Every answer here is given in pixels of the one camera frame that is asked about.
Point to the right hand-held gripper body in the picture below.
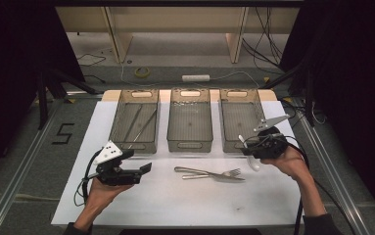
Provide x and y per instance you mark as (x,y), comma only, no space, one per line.
(273,147)

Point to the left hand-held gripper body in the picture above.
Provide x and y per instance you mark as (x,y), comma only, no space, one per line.
(116,176)

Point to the white ceramic spoon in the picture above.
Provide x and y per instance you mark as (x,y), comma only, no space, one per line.
(254,164)

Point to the smoky transparent plastic bin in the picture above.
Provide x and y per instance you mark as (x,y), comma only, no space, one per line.
(237,117)
(190,125)
(123,98)

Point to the metal chopstick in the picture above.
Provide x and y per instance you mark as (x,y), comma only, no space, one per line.
(145,125)
(133,122)

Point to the metal fork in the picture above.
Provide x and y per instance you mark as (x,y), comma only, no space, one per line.
(195,176)
(214,174)

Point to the person's left hand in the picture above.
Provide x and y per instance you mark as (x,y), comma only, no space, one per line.
(102,197)

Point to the person's right hand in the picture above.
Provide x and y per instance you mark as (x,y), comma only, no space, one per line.
(292,164)

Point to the black metal stand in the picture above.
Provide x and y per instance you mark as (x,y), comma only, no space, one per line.
(309,98)
(43,98)

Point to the yellow tape roll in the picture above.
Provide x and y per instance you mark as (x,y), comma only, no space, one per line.
(142,72)

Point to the white power strip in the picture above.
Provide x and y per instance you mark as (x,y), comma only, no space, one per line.
(196,78)

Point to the black curtain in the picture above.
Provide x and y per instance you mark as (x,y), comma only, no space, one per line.
(354,81)
(9,65)

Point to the beige wooden desk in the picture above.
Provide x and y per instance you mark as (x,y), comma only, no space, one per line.
(175,19)

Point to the aluminium floor rail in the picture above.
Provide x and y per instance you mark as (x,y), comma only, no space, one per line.
(15,179)
(338,182)

